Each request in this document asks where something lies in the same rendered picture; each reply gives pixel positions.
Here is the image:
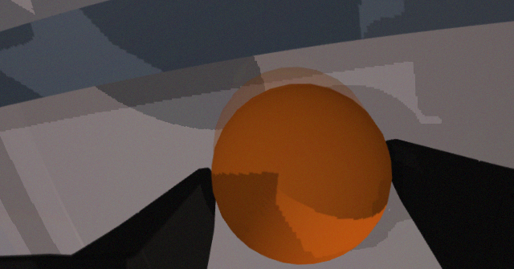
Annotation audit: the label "clear glass walls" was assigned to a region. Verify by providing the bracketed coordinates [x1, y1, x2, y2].
[0, 226, 17, 256]

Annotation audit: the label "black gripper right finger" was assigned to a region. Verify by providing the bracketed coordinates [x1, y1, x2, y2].
[386, 139, 514, 269]

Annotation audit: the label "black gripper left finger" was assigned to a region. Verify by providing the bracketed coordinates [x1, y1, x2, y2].
[0, 167, 216, 269]

